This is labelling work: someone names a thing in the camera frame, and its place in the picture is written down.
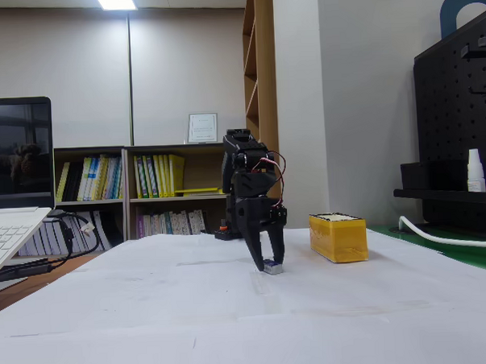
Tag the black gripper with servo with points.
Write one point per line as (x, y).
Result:
(256, 214)

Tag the small blue white block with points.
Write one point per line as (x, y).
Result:
(273, 267)

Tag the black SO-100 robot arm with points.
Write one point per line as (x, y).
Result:
(241, 150)

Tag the yellow rectangular box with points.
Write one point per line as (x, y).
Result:
(337, 236)

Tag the black clamp with orange knob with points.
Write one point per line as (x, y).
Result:
(222, 233)

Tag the flat yellow folder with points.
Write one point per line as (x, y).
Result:
(197, 190)

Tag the low light wood bookshelf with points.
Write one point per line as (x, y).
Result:
(198, 168)

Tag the white paper table cover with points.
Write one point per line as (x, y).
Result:
(192, 313)

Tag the wide yellow binder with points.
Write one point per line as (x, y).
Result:
(177, 174)

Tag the purple book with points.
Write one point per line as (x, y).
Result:
(140, 226)

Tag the framed white certificate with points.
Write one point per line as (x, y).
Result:
(202, 128)

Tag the green white binder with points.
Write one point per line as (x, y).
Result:
(145, 176)
(138, 176)

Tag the tall wooden bookshelf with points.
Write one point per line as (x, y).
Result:
(266, 88)

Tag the black cup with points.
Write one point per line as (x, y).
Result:
(414, 177)

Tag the low bookshelf with dark top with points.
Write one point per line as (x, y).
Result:
(90, 204)

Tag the green desk mat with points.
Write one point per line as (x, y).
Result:
(464, 257)

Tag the thin yellow book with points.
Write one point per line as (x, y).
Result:
(63, 182)

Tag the small white dropper bottle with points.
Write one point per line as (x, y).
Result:
(476, 176)

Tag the black pegboard with shelf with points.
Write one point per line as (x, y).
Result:
(453, 112)

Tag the black adapter dongle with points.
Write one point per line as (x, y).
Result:
(29, 268)

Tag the white laptop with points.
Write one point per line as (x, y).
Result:
(16, 159)

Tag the ceiling light panel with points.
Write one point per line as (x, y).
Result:
(115, 1)

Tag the blue arch shape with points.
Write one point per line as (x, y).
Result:
(447, 10)

